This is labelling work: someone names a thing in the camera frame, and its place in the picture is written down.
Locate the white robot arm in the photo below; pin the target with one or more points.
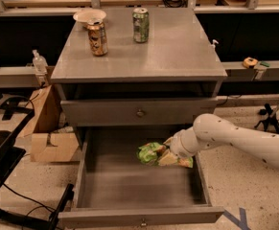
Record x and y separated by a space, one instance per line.
210 131

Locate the small white pump bottle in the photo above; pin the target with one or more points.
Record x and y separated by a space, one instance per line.
214 44

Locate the cardboard box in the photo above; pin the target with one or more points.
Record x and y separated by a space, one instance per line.
52 139

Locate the brown gold soda can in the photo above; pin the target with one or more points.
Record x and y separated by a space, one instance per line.
97 37

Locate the black chair frame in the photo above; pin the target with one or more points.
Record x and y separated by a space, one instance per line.
10 156

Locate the green rice chip bag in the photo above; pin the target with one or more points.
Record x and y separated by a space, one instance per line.
149 154

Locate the clear plastic bottle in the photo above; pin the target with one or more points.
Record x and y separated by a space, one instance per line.
39 63

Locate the grey drawer cabinet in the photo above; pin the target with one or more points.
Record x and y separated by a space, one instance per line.
177 61

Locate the white bowl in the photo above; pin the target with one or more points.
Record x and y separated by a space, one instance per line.
85 15

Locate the black tripod stand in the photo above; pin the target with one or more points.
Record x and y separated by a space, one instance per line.
271 119

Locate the green soda can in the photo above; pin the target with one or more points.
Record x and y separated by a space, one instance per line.
141 25

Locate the closed grey upper drawer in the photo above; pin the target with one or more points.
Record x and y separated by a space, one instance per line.
135 112

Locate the open grey middle drawer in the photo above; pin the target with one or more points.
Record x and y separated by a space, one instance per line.
115 189

